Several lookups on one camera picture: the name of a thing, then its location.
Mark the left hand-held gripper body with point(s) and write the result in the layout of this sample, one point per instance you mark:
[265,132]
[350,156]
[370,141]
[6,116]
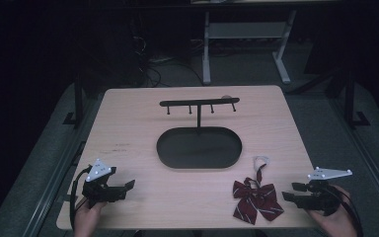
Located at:
[96,189]

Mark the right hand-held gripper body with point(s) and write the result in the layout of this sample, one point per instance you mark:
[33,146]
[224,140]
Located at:
[322,197]

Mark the dark red striped bow tie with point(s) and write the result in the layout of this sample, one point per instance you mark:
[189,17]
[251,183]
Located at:
[256,200]

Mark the black hook rack with tray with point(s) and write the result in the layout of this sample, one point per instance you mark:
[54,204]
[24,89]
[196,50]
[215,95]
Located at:
[199,148]

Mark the person's left hand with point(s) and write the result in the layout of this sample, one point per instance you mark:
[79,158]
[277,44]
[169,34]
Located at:
[87,215]

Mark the person's right hand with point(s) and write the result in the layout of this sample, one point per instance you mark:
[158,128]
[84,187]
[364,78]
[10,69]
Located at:
[340,222]

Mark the black metal stand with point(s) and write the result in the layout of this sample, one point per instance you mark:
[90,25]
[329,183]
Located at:
[78,102]
[350,98]

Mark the small round tan object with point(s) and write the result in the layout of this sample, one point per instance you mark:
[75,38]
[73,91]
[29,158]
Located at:
[226,97]

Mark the white metal table frame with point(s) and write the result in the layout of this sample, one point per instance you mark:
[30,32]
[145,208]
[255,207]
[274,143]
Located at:
[246,30]

